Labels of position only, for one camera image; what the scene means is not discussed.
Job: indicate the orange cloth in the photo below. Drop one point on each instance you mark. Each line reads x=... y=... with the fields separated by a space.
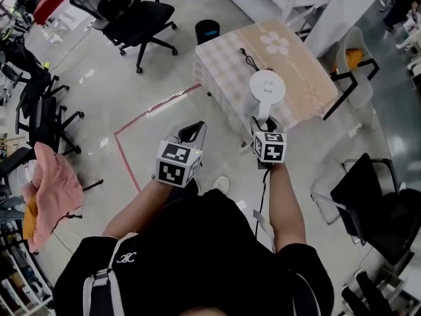
x=29 y=219

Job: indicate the orange cushion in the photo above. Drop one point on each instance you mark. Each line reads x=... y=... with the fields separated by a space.
x=353 y=59

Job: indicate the pink checkered tablecloth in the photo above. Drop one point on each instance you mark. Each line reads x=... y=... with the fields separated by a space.
x=230 y=64

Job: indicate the red box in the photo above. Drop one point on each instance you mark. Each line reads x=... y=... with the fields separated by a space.
x=52 y=2

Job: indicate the person's white shoe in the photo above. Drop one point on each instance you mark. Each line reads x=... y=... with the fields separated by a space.
x=221 y=183

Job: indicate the black waste bin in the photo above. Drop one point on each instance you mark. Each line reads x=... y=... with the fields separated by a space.
x=207 y=31

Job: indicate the pink cloth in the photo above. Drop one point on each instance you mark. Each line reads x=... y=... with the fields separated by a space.
x=56 y=189

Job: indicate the person's left forearm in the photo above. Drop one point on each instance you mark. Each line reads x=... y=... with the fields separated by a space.
x=141 y=209

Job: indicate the black swivel chair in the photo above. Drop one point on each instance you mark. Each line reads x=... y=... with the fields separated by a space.
x=46 y=117

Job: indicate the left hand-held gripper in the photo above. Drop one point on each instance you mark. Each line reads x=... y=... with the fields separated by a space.
x=179 y=163

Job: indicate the person's black shirt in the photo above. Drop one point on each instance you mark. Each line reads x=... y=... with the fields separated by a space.
x=204 y=258

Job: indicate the black cantilever visitor chair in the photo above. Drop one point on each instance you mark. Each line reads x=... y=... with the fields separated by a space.
x=378 y=209

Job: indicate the person's right forearm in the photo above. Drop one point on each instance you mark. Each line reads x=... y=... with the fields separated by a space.
x=286 y=209

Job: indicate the white electric kettle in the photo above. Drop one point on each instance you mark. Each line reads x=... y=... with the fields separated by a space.
x=267 y=84

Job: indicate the black mesh office chair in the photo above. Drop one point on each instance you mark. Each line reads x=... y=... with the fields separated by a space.
x=131 y=18

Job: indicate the grey armchair with black frame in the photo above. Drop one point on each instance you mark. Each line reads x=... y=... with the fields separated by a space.
x=355 y=77

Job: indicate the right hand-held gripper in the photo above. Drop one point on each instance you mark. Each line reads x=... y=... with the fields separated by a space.
x=271 y=147

